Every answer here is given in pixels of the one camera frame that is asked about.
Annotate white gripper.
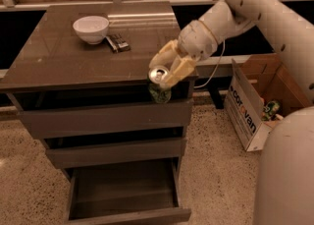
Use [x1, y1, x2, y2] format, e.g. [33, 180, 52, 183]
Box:
[149, 20, 218, 89]

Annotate green soda can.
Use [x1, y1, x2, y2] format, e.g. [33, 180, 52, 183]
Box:
[148, 66, 171, 103]

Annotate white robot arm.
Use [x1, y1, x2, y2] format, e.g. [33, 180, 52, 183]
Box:
[149, 0, 314, 225]

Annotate grey drawer cabinet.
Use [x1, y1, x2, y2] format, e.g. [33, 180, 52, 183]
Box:
[0, 1, 199, 225]

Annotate bottom grey drawer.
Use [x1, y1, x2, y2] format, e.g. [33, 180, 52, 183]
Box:
[64, 158, 191, 225]

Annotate grey drawer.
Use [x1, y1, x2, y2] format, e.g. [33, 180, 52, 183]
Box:
[64, 158, 191, 225]
[9, 84, 193, 140]
[45, 127, 186, 169]

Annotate top grey drawer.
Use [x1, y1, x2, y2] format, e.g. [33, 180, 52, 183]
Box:
[9, 84, 193, 140]

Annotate middle grey drawer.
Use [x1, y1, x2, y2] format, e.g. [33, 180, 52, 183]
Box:
[45, 127, 186, 169]

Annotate dark snack bar packet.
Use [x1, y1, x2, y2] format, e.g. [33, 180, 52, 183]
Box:
[106, 34, 131, 53]

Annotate white bowl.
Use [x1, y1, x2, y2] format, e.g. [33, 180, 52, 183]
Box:
[73, 16, 109, 44]

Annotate cardboard box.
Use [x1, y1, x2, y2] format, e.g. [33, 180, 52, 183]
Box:
[225, 54, 311, 151]

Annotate green snack bag in box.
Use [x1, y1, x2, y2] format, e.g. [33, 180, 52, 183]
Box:
[262, 100, 281, 121]

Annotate white cable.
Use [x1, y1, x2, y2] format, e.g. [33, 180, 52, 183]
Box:
[193, 40, 227, 90]

